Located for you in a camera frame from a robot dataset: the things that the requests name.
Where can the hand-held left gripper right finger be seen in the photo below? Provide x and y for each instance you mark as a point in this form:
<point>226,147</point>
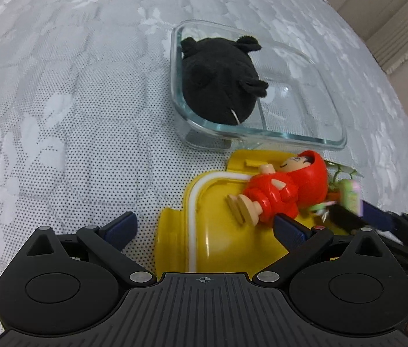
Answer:
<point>290,232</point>

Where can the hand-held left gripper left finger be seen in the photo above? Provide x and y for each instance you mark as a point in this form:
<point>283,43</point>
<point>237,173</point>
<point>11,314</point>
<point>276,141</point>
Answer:
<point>121,226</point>

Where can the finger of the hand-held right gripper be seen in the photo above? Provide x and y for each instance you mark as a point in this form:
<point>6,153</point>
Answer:
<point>377,214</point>
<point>347,218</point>

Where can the small green pink toy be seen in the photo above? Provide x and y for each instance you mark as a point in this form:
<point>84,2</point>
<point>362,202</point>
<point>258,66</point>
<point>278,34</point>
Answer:
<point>350,193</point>

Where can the red hooded figurine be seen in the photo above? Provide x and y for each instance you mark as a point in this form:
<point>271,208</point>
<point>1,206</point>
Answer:
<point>283,188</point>

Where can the yellow plastic lid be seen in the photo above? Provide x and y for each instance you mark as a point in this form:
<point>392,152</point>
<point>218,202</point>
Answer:
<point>225,231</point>

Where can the clear glass container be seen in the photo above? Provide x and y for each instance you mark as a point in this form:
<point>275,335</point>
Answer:
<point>298,79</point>

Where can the white floral bedspread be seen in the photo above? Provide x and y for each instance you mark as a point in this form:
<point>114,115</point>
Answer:
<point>81,115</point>

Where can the black plush toy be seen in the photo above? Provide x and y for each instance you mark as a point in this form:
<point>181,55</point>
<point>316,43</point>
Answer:
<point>215,79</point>

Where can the beige curtain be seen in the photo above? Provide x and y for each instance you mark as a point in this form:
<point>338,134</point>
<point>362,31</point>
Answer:
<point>406,32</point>

